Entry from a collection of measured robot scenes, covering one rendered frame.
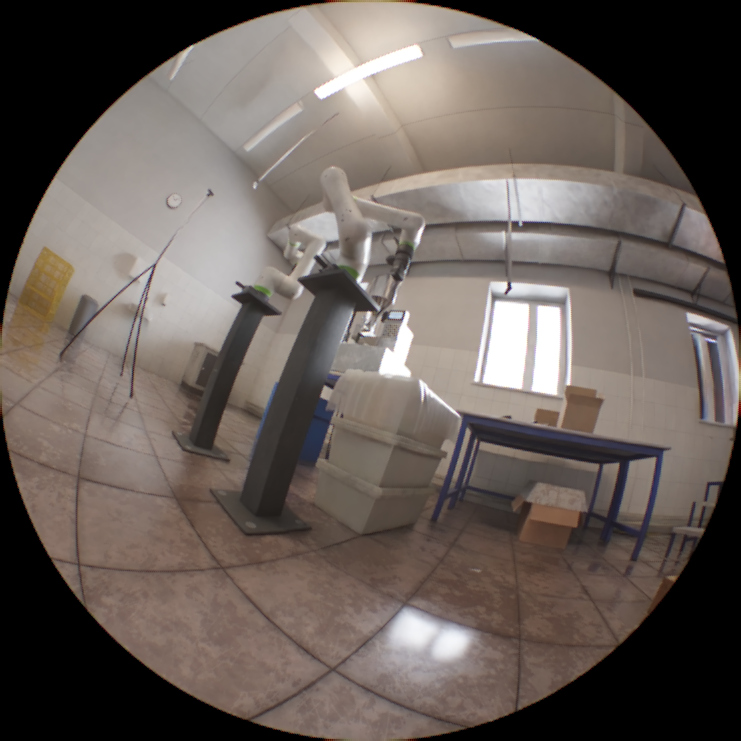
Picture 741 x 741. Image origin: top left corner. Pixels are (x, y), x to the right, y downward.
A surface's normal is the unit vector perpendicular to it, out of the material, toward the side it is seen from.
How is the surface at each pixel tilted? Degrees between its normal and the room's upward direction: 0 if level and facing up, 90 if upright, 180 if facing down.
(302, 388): 90
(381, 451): 96
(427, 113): 180
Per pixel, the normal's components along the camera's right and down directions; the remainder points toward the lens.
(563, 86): -0.31, 0.92
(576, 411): -0.56, 0.23
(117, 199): 0.83, 0.14
